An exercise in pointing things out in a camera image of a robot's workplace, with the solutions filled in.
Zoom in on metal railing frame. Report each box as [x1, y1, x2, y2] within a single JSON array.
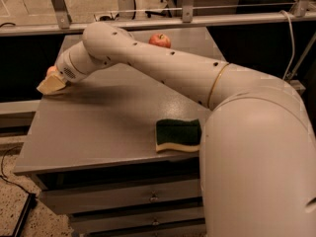
[[0, 0, 316, 36]]

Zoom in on grey drawer cabinet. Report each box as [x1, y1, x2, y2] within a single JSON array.
[[13, 27, 228, 237]]

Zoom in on orange fruit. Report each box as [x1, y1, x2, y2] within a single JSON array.
[[46, 66, 57, 76]]

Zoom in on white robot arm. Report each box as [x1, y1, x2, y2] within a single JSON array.
[[38, 22, 316, 237]]

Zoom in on green yellow sponge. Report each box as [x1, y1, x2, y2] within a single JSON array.
[[155, 118, 201, 152]]

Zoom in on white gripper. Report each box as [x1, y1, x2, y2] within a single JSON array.
[[37, 41, 99, 95]]

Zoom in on red apple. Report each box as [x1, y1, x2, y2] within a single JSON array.
[[148, 34, 171, 48]]

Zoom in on white cable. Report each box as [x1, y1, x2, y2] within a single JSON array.
[[279, 9, 297, 81]]

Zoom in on black floor cable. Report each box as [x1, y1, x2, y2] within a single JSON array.
[[0, 145, 33, 196]]

